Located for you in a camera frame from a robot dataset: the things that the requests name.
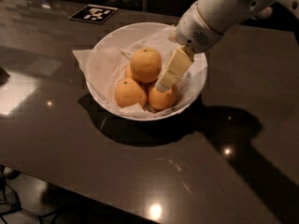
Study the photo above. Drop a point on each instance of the front left orange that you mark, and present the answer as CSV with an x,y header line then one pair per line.
x,y
129,92

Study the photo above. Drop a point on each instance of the orange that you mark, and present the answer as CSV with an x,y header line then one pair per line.
x,y
129,92
146,64
162,100

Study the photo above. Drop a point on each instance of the white bowl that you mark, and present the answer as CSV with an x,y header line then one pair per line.
x,y
193,78

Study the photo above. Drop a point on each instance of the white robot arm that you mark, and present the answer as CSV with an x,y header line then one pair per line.
x,y
221,15

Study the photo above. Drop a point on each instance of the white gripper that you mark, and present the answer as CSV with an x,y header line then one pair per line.
x,y
191,32

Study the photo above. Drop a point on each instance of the front right orange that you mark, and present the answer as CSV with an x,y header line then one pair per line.
x,y
162,100

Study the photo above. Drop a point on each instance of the black white fiducial marker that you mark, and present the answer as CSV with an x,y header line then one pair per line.
x,y
93,14

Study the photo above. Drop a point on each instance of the top orange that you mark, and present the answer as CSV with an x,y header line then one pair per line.
x,y
146,64

